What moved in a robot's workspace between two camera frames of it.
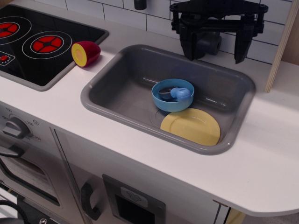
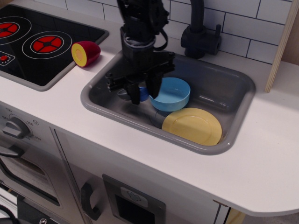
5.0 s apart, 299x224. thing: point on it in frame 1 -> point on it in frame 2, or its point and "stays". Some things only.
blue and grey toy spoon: (174, 93) -> (143, 94)
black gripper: (244, 16) -> (138, 65)
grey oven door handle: (13, 151) stays
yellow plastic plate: (193, 125) stays
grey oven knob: (17, 127) stays
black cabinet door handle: (86, 191) stays
